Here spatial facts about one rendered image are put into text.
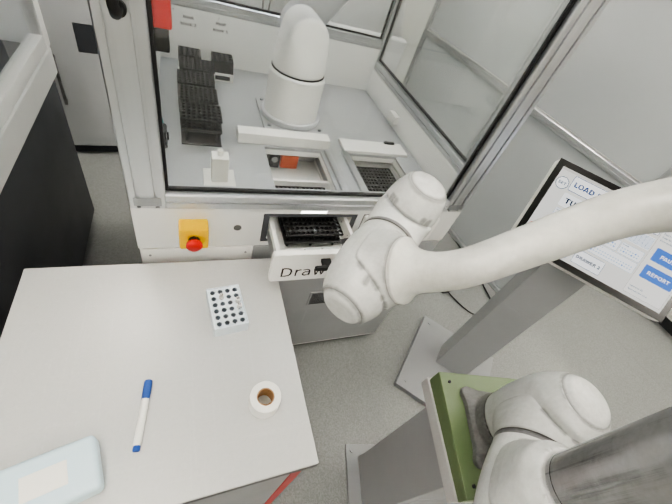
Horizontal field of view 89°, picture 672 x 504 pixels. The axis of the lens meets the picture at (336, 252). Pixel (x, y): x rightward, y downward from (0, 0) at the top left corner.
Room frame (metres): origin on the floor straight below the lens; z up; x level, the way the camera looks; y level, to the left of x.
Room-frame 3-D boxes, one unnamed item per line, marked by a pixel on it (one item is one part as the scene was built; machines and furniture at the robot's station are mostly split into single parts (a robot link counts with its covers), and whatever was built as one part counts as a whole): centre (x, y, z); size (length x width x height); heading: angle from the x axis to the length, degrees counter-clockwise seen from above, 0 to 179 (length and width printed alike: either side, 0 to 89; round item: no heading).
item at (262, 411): (0.29, 0.02, 0.78); 0.07 x 0.07 x 0.04
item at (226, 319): (0.46, 0.21, 0.78); 0.12 x 0.08 x 0.04; 39
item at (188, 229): (0.58, 0.37, 0.88); 0.07 x 0.05 x 0.07; 123
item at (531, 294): (1.06, -0.80, 0.51); 0.50 x 0.45 x 1.02; 167
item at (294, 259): (0.65, 0.02, 0.87); 0.29 x 0.02 x 0.11; 123
